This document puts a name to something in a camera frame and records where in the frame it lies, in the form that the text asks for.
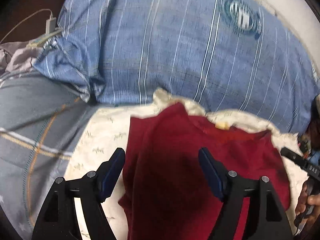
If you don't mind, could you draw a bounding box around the white charger cable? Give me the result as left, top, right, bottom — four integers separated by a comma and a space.
0, 9, 63, 48

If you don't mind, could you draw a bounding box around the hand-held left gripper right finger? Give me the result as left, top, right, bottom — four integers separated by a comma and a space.
198, 147, 294, 240

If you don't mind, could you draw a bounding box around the dark red garment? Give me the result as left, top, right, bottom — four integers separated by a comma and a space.
117, 102, 292, 240

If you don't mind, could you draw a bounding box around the white charger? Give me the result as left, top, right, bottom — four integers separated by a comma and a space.
44, 16, 55, 35

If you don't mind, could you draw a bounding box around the person's right hand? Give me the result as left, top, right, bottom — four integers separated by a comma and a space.
295, 180, 320, 228

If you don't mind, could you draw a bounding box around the cream leaf-print sheet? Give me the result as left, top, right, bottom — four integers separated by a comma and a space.
66, 87, 311, 240

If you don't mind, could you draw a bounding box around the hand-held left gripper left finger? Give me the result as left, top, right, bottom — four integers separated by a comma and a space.
31, 148, 126, 240

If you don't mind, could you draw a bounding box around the grey-blue striped quilt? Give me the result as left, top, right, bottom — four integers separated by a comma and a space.
0, 70, 102, 233

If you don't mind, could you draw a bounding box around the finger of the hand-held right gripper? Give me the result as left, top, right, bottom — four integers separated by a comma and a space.
280, 148, 305, 167

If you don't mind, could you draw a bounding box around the grey wrinkled cloth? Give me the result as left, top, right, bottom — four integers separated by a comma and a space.
0, 42, 43, 75

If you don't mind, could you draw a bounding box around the blue plaid pillow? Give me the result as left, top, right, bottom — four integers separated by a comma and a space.
32, 0, 320, 134

